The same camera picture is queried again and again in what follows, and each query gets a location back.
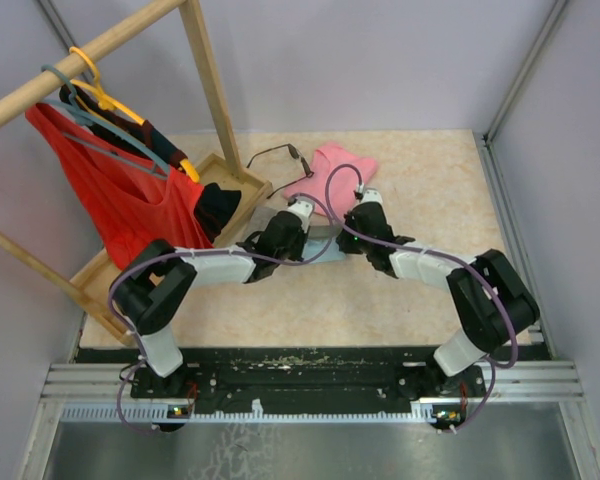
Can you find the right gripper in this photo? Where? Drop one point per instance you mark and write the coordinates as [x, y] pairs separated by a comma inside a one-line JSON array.
[[346, 245]]

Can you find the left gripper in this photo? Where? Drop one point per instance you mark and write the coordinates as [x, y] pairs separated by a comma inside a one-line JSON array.
[[302, 239]]

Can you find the grey glasses case green lining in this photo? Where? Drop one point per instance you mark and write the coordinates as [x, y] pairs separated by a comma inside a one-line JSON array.
[[260, 219]]

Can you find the small light blue cloth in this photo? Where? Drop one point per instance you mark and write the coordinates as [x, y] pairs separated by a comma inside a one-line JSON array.
[[321, 250]]

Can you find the pink glasses case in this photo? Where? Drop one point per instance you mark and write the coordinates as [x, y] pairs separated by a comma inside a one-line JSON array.
[[323, 232]]

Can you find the tortoiseshell sunglasses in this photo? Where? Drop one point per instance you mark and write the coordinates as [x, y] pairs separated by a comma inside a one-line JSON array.
[[296, 155]]

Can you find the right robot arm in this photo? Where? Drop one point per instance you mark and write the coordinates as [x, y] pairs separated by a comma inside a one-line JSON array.
[[492, 302]]

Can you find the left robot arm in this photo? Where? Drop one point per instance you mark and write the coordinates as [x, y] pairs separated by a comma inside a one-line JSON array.
[[149, 292]]

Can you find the pink folded shirt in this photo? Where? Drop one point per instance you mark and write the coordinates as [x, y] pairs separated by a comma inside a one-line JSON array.
[[326, 159]]

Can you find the dark striped hanging garment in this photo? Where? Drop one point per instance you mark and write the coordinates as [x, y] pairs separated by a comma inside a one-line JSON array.
[[215, 207]]

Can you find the red hanging shirt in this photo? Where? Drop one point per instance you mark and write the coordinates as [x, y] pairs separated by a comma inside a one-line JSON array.
[[129, 207]]

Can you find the wooden clothes rack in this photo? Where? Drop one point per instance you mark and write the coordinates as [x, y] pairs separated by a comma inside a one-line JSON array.
[[226, 170]]

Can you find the yellow plastic hanger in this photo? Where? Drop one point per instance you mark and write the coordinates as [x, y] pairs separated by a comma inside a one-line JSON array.
[[109, 103]]

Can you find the grey-blue plastic hanger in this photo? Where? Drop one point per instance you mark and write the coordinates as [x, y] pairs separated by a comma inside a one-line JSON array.
[[159, 169]]

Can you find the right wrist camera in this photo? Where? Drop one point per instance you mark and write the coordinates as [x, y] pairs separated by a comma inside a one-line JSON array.
[[364, 194]]

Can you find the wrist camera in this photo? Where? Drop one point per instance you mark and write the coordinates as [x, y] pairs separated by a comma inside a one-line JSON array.
[[364, 194], [303, 208]]

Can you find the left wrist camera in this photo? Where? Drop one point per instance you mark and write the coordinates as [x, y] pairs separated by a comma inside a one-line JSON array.
[[303, 208]]

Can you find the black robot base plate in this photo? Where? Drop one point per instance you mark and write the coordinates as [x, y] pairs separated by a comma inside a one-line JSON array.
[[322, 384]]

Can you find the aluminium frame rail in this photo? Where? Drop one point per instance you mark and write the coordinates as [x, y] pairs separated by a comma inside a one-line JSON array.
[[521, 430]]

